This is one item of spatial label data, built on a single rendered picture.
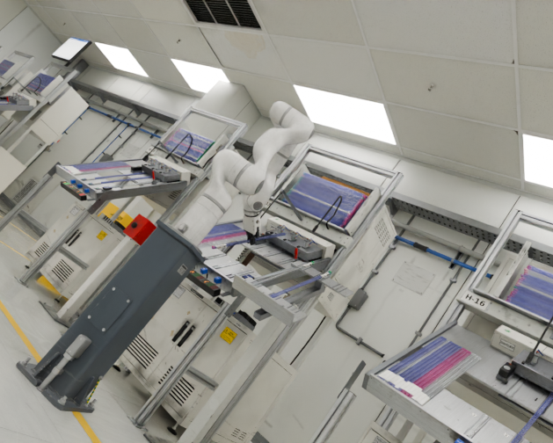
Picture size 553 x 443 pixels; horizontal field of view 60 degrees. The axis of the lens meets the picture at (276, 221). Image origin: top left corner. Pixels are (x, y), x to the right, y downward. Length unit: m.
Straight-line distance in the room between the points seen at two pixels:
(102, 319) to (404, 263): 3.00
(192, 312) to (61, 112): 4.42
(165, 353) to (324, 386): 1.71
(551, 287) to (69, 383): 1.98
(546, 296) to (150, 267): 1.67
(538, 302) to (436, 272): 1.93
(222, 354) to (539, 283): 1.52
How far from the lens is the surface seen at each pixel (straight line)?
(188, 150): 3.86
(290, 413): 4.11
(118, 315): 1.83
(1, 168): 6.63
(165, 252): 1.84
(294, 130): 2.12
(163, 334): 2.79
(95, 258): 3.56
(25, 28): 10.80
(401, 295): 4.18
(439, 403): 1.86
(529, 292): 2.41
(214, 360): 2.53
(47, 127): 6.68
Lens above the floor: 0.51
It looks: 14 degrees up
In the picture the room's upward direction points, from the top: 39 degrees clockwise
